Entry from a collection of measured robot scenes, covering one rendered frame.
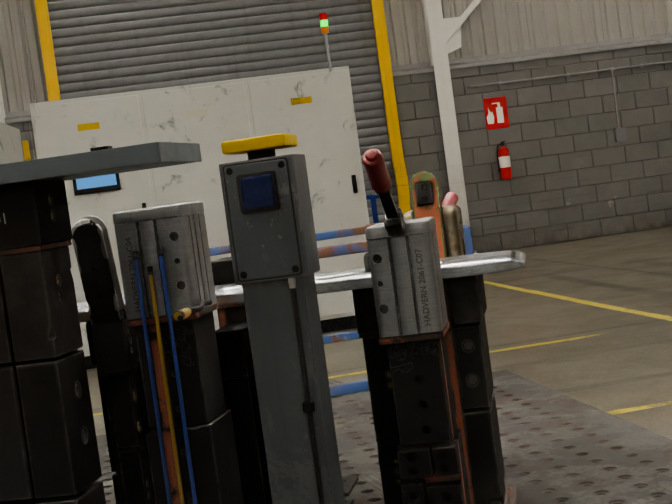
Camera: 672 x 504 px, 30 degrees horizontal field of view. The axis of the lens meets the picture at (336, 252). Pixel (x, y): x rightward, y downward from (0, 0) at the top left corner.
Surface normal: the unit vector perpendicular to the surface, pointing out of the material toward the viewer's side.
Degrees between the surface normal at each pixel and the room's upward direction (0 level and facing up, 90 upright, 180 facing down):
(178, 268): 90
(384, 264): 90
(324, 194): 90
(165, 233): 90
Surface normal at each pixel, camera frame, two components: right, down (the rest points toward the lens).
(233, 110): 0.17, 0.03
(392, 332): -0.17, 0.07
